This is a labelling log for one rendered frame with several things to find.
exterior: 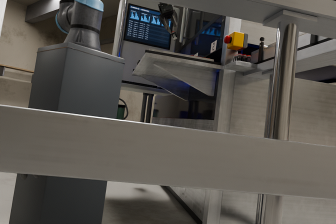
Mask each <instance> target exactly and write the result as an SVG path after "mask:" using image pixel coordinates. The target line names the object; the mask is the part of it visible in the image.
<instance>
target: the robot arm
mask: <svg viewBox="0 0 336 224"><path fill-rule="evenodd" d="M159 3H160V4H158V8H159V12H160V14H159V16H160V21H161V23H162V24H163V26H164V27H165V29H166V30H167V31H168V32H169V33H170V34H172V32H171V30H170V26H169V25H168V24H169V21H168V19H171V21H172V22H173V26H174V31H175V33H176V32H177V28H178V16H177V13H176V11H175V9H173V6H172V4H167V3H162V2H159ZM103 9H104V4H103V2H102V1H100V0H59V11H58V12H57V14H56V17H55V21H56V25H57V26H58V28H59V29H60V30H61V31H62V32H64V33H66V34H68V35H67V37H66V39H65V41H64V42H63V43H66V42H70V43H74V44H77V45H80V46H83V47H87V48H90V49H93V50H96V51H100V52H102V51H101V45H100V39H99V36H100V29H101V23H102V16H103V12H104V11H103Z"/></svg>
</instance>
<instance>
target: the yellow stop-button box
mask: <svg viewBox="0 0 336 224"><path fill-rule="evenodd" d="M229 36H230V42H229V43H228V44H227V49H230V50H236V51H242V50H244V49H246V48H247V40H248V34H247V33H242V32H237V31H234V32H233V33H231V34H229Z"/></svg>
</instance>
